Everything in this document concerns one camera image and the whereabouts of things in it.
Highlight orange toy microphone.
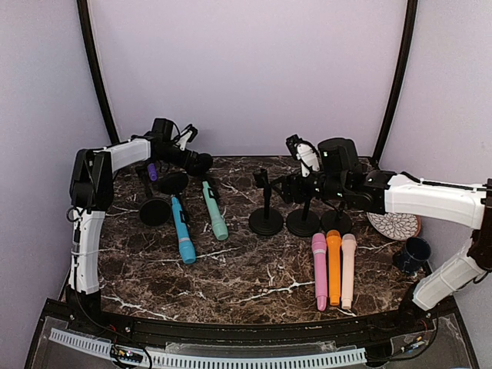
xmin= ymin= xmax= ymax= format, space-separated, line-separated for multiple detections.
xmin=327 ymin=230 xmax=341 ymax=306

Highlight black stand for beige microphone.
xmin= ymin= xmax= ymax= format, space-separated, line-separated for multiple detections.
xmin=321 ymin=201 xmax=353 ymax=235

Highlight black stand with green microphone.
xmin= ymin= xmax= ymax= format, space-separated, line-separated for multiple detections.
xmin=189 ymin=153 xmax=220 ymax=203

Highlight white floral plate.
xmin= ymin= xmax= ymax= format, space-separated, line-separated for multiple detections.
xmin=367 ymin=212 xmax=421 ymax=241

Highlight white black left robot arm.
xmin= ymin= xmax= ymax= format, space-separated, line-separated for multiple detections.
xmin=67 ymin=118 xmax=213 ymax=295

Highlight black corner post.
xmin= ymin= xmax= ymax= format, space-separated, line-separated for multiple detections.
xmin=76 ymin=0 xmax=120 ymax=144
xmin=371 ymin=0 xmax=418 ymax=165

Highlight black aluminium rail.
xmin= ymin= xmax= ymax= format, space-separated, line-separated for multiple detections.
xmin=42 ymin=298 xmax=451 ymax=347

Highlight black left corner post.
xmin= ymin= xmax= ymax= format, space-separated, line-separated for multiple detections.
xmin=76 ymin=0 xmax=120 ymax=144

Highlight blue toy microphone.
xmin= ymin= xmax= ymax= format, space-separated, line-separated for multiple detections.
xmin=171 ymin=195 xmax=196 ymax=264

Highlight black right corner post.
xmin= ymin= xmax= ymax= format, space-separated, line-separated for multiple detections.
xmin=371 ymin=0 xmax=418 ymax=165

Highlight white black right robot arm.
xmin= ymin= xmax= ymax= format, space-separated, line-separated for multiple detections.
xmin=273 ymin=135 xmax=491 ymax=334

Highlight black stand with pink microphone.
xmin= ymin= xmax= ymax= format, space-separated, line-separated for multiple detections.
xmin=248 ymin=168 xmax=284 ymax=237

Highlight purple toy microphone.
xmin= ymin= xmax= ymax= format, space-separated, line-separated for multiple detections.
xmin=147 ymin=162 xmax=158 ymax=182

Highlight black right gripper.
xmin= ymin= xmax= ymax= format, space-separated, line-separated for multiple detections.
xmin=271 ymin=168 xmax=349 ymax=204

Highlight black stand with orange microphone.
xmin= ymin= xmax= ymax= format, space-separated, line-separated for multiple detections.
xmin=286 ymin=193 xmax=320 ymax=238

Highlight pink toy microphone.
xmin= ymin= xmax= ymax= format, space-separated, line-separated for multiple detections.
xmin=311 ymin=233 xmax=328 ymax=311

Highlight white slotted cable duct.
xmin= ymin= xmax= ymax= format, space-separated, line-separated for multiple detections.
xmin=48 ymin=328 xmax=367 ymax=368

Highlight dark blue mug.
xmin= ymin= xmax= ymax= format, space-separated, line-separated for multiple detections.
xmin=392 ymin=237 xmax=431 ymax=274

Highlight black stand with purple microphone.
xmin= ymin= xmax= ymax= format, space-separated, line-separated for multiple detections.
xmin=135 ymin=165 xmax=171 ymax=227

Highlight black stand with blue microphone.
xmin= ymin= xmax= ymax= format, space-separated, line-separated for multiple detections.
xmin=157 ymin=172 xmax=189 ymax=224

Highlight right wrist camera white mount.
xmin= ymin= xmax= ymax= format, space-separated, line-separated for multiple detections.
xmin=286 ymin=135 xmax=321 ymax=178

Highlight beige toy microphone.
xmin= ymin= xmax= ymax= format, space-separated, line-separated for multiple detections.
xmin=341 ymin=234 xmax=357 ymax=310

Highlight mint green toy microphone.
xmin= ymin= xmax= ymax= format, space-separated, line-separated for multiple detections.
xmin=202 ymin=181 xmax=228 ymax=241

